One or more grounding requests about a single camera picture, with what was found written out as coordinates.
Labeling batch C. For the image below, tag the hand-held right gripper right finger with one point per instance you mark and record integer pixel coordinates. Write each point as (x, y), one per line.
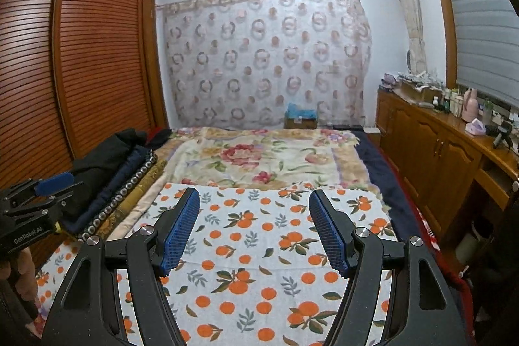
(330, 236)

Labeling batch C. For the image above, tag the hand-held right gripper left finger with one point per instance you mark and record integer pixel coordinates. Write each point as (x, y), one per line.
(180, 232)

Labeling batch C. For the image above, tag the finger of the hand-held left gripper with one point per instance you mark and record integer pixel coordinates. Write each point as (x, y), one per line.
(54, 183)
(40, 207)

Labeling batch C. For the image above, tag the black printed t-shirt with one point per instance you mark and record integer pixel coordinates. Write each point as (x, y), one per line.
(109, 155)

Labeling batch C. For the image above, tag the person's left hand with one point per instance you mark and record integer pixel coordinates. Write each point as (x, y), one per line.
(27, 273)

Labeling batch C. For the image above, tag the navy studded garment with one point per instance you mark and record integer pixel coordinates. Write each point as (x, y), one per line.
(117, 192)

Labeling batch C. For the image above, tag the orange-print white bed sheet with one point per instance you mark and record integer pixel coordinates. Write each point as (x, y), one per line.
(259, 248)

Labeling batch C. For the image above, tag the navy blanket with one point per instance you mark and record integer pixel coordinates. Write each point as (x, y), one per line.
(389, 175)

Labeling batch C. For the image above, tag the floral blanket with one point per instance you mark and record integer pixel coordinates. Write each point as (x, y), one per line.
(259, 155)

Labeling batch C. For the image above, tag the wooden louvered wardrobe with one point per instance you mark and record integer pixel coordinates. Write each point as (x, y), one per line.
(81, 66)

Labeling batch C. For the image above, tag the cardboard box with blue bags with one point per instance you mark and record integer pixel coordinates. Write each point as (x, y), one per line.
(301, 117)

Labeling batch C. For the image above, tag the wooden sideboard cabinet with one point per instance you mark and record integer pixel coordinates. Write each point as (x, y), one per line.
(421, 139)

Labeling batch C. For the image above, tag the white cylindrical bin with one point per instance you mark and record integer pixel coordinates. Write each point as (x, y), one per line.
(470, 248)

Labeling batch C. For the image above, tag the purple box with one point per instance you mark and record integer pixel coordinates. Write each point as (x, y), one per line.
(389, 80)

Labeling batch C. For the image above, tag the open cardboard box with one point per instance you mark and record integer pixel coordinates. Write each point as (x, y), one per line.
(417, 91)

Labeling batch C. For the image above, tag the row of small bottles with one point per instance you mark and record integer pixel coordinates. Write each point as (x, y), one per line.
(446, 100)

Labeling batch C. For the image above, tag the pink tissue box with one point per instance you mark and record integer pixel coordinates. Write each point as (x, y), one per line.
(475, 127)

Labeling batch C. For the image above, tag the sheer circle-patterned curtain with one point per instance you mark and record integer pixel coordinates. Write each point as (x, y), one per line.
(263, 58)

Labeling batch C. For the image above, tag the pink bottle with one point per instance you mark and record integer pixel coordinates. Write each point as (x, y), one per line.
(470, 105)

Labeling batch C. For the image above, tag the small white fan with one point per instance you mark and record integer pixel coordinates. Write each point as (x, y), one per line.
(411, 60)

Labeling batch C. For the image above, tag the small black tripod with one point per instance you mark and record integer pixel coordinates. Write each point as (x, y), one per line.
(500, 133)

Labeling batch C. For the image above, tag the tied white lace curtain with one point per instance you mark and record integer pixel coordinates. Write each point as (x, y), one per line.
(411, 13)

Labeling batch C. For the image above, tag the grey window blind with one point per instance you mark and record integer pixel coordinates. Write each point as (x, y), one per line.
(482, 25)

